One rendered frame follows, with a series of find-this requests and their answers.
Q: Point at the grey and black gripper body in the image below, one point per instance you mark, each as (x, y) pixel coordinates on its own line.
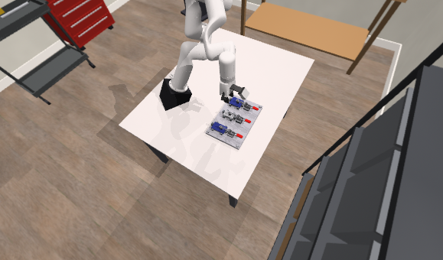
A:
(225, 87)

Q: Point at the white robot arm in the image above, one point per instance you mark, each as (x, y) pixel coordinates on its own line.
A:
(224, 52)

